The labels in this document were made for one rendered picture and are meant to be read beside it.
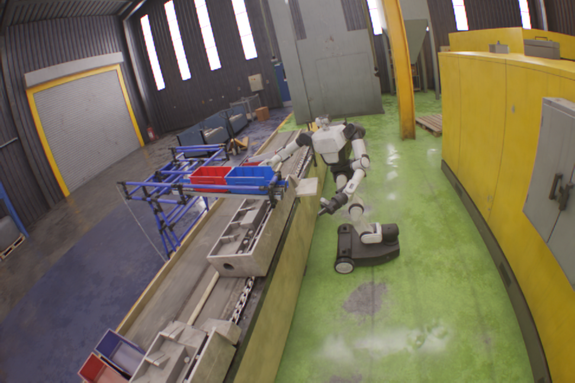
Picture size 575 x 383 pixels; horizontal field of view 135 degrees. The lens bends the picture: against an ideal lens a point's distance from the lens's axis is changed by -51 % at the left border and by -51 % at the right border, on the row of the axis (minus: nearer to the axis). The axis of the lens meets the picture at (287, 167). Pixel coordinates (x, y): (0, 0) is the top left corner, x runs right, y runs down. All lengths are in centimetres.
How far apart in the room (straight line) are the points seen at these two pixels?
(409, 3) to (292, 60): 456
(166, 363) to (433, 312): 195
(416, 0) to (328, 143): 788
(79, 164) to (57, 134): 166
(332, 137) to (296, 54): 581
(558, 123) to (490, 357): 165
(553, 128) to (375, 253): 185
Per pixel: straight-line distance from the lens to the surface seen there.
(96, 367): 184
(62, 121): 1199
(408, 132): 552
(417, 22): 915
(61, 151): 1172
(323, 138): 188
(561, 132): 153
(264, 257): 157
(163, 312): 181
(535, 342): 230
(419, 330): 219
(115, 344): 185
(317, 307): 231
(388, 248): 249
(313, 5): 885
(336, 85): 746
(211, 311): 162
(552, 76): 186
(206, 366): 120
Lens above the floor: 195
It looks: 24 degrees down
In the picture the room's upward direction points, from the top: 14 degrees counter-clockwise
